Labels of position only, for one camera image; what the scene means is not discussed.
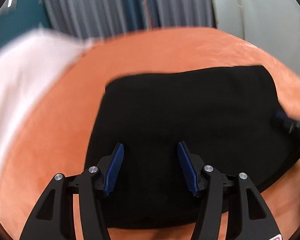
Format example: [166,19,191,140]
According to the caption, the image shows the black pants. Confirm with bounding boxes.
[85,65,300,230]

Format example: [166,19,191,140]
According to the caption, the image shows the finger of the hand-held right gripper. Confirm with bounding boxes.
[271,109,300,139]

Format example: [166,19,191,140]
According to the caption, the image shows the white bed cloth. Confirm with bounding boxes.
[0,27,98,205]

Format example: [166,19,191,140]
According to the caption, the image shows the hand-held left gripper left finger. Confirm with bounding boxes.
[19,142,125,240]

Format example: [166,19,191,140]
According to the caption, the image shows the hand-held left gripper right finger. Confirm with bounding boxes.
[177,141,282,240]

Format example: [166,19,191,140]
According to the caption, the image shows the orange blanket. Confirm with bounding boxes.
[0,26,300,240]

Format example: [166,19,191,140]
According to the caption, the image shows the grey pleated curtain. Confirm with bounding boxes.
[41,0,217,40]

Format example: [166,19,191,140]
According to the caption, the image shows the white door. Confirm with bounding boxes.
[210,0,300,80]

